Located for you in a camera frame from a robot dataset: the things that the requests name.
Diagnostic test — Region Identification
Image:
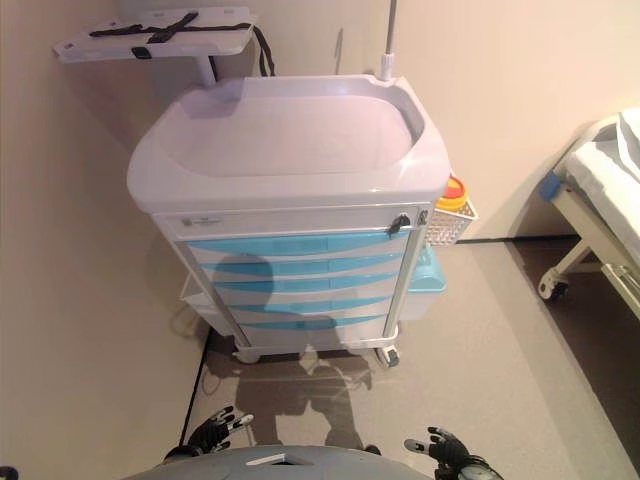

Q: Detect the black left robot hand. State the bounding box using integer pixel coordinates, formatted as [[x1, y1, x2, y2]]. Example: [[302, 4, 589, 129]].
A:
[[187, 405, 255, 456]]

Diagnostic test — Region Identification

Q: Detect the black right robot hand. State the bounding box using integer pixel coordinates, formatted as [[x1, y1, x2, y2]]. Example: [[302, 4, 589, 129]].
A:
[[403, 425, 474, 474]]

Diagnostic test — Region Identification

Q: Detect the grey cart caster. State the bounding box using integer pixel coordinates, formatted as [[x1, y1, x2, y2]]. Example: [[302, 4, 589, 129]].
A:
[[377, 342, 401, 369]]

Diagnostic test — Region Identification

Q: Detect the white bin blue lid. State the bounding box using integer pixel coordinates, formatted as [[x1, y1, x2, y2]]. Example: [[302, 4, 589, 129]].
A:
[[402, 249, 449, 322]]

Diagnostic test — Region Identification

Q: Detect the white bed caster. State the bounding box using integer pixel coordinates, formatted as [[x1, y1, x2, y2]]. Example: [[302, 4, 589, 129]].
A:
[[537, 269, 571, 301]]

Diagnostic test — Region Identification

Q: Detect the white perforated basket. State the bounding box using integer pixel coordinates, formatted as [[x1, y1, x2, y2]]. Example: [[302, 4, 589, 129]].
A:
[[423, 202, 479, 247]]

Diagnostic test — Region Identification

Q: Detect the yellow sharps container red lid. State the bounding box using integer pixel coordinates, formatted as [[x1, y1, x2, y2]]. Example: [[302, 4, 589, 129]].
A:
[[437, 174, 471, 211]]

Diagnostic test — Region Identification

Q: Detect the blue bed corner bumper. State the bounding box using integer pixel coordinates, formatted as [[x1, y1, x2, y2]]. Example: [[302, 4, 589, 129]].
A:
[[539, 167, 564, 200]]

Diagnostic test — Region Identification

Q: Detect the white medical cart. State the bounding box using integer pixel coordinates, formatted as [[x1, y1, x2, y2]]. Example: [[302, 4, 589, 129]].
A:
[[126, 74, 449, 369]]

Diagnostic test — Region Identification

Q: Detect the white bed mattress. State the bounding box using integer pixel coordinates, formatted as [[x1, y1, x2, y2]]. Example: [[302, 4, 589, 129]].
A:
[[569, 107, 640, 211]]

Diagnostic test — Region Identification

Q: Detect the white side shelf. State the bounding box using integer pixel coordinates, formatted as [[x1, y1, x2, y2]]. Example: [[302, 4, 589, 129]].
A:
[[53, 5, 259, 86]]

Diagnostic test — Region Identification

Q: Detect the metal IV pole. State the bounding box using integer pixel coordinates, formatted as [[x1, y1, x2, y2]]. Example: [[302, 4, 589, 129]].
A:
[[378, 0, 401, 84]]

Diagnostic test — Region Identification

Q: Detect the white bed frame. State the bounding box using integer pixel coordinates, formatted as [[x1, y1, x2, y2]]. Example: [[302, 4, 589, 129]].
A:
[[537, 117, 640, 321]]

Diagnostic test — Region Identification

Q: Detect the black strap harness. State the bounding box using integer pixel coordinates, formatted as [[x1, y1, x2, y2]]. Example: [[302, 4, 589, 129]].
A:
[[89, 10, 279, 77]]

